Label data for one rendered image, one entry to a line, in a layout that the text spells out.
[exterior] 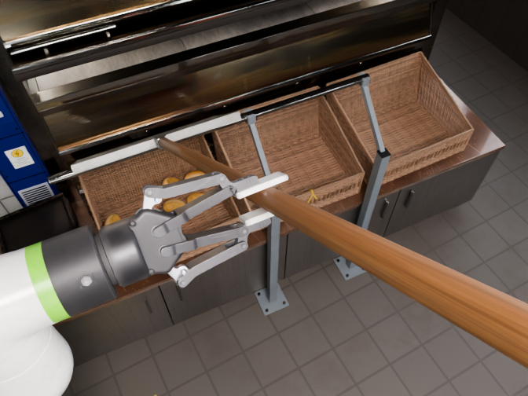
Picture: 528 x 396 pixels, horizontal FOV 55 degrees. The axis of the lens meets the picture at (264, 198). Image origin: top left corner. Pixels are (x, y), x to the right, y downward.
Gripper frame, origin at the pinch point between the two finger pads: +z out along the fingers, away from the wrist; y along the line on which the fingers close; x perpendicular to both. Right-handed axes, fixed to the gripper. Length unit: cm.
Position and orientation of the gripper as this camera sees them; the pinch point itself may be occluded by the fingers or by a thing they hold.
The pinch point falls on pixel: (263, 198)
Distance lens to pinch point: 63.9
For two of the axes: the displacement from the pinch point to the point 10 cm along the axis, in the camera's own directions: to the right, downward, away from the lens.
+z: 9.0, -3.5, 2.6
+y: 2.8, 9.2, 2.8
